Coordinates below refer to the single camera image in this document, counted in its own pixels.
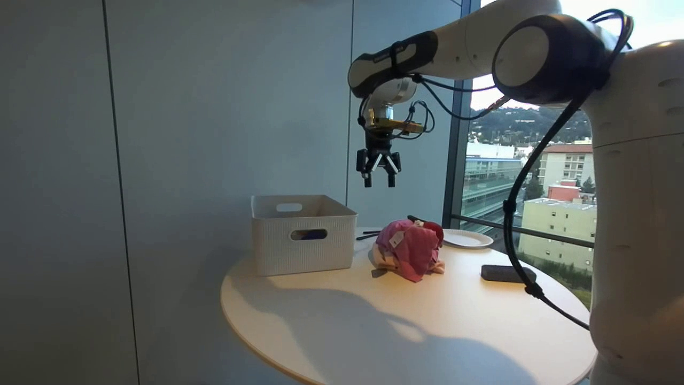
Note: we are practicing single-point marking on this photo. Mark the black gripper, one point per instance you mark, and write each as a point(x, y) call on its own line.
point(378, 153)

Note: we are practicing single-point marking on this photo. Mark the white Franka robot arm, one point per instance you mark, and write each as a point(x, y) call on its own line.
point(642, 177)

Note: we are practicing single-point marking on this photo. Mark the white plastic basket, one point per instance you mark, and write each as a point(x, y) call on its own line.
point(302, 242)

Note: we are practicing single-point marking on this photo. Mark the black pen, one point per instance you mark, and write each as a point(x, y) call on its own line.
point(367, 233)

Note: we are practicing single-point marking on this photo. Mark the small grey tape patch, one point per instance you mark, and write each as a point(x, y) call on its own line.
point(378, 273)

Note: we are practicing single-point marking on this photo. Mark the white paper plate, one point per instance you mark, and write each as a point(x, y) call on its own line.
point(468, 238)

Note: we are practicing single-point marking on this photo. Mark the glass office building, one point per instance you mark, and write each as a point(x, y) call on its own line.
point(493, 188)

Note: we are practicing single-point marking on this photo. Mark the black rectangular block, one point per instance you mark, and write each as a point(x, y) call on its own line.
point(504, 273)

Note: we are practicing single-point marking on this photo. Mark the dark balcony railing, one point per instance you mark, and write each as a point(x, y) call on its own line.
point(548, 235)

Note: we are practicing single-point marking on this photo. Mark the yellow green building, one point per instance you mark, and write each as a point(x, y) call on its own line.
point(558, 227)

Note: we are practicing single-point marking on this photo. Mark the beige building with red roof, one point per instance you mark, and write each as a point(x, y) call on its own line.
point(570, 168)

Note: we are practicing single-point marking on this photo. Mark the yellow wrist camera mount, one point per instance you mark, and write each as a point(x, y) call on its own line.
point(399, 126)

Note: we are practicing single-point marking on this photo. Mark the dark window frame post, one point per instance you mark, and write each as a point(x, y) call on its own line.
point(457, 177)

